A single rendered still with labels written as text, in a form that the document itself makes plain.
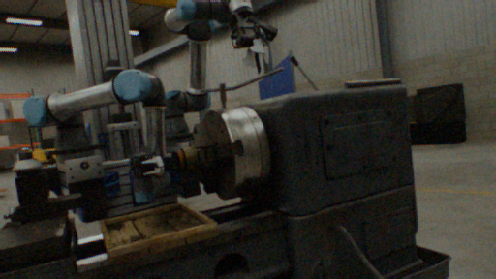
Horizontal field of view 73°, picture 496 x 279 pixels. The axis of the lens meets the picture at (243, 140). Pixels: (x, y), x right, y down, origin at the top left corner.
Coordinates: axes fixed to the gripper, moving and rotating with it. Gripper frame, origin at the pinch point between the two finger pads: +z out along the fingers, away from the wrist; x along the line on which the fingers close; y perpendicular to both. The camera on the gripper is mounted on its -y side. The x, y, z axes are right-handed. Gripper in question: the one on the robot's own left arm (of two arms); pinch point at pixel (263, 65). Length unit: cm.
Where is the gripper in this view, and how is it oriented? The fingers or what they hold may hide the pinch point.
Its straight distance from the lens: 113.1
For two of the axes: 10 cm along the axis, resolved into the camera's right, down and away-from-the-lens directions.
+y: -8.9, 1.3, -4.3
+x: 3.7, -3.3, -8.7
